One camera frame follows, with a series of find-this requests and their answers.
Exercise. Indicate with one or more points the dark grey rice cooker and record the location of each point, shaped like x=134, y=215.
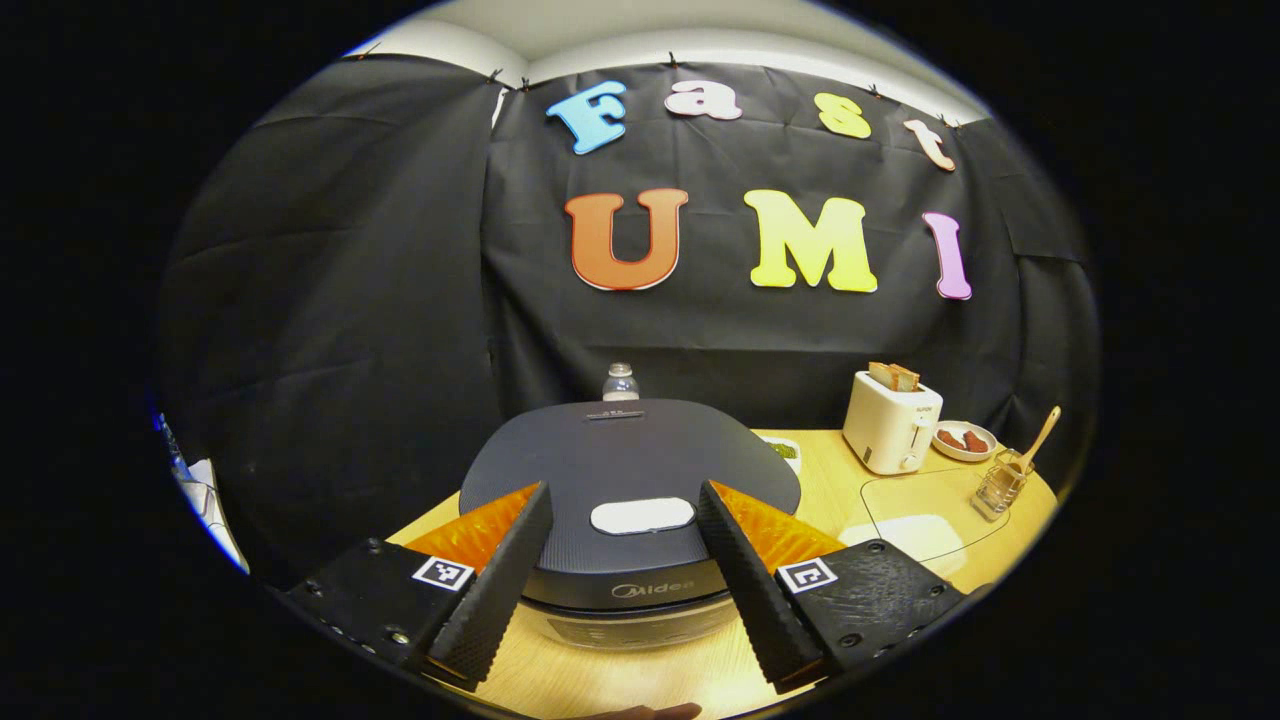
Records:
x=640, y=460

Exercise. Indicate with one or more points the white round plate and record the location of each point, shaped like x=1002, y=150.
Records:
x=965, y=455

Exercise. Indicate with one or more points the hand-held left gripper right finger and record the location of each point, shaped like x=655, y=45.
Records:
x=755, y=600

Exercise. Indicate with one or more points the clear glass chopstick holder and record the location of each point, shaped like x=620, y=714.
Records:
x=1000, y=490

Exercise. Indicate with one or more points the toasted bread slice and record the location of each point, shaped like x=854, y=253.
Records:
x=880, y=375
x=906, y=379

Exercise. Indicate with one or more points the brown meat piece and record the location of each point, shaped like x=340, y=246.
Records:
x=977, y=442
x=950, y=439

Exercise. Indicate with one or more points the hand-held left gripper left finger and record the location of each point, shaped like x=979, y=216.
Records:
x=495, y=600

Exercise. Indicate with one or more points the small clear bottle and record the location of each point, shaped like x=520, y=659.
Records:
x=621, y=385

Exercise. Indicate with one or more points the white toaster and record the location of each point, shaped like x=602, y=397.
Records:
x=890, y=430

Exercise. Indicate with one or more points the black backdrop cloth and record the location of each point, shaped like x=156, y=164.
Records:
x=400, y=300

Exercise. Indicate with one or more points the white divided spice dish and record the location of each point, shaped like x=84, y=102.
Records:
x=785, y=450

